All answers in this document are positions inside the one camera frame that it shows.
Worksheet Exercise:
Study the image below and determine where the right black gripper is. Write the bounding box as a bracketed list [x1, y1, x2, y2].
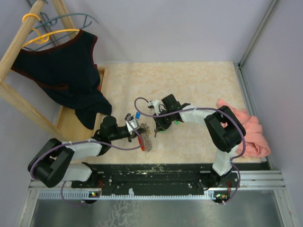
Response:
[152, 109, 174, 132]

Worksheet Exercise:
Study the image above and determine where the green tag key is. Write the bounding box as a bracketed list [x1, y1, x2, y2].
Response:
[154, 121, 180, 138]

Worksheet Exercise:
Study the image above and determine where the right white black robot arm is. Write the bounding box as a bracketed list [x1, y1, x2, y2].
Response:
[149, 94, 246, 187]

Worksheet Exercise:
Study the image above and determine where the aluminium frame post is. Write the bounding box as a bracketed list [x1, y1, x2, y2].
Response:
[238, 0, 280, 70]

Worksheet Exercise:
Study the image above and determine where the teal plastic hanger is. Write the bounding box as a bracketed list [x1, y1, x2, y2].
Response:
[25, 13, 99, 51]

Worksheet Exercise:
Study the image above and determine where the wooden clothes rack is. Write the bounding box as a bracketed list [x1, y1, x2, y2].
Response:
[0, 0, 79, 142]

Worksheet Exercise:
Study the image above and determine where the blue tag key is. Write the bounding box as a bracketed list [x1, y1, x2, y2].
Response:
[135, 112, 141, 119]

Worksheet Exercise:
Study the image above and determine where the dark navy vest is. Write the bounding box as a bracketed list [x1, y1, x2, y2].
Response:
[11, 30, 112, 130]

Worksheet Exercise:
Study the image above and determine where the pink cloth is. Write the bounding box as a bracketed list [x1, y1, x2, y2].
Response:
[216, 99, 271, 158]

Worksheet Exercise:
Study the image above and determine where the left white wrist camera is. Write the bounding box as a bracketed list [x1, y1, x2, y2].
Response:
[125, 115, 140, 134]

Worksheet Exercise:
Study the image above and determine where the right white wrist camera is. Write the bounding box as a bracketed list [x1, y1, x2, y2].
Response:
[148, 100, 161, 115]

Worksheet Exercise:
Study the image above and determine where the yellow plastic hanger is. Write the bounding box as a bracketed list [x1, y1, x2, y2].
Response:
[22, 13, 80, 48]

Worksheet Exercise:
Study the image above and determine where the wooden tray frame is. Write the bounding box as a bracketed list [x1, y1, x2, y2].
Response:
[56, 66, 109, 141]

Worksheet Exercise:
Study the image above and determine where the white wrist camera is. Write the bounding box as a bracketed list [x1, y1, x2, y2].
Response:
[148, 100, 161, 115]
[125, 115, 140, 134]

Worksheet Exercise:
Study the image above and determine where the metal key organizer red strap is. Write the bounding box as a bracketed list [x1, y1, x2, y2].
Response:
[137, 122, 153, 153]

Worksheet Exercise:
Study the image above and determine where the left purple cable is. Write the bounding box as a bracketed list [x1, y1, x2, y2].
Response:
[29, 115, 144, 206]

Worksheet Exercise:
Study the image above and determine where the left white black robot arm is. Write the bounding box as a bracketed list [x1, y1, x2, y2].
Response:
[27, 115, 148, 188]

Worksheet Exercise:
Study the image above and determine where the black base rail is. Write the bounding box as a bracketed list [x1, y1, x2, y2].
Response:
[45, 162, 270, 197]

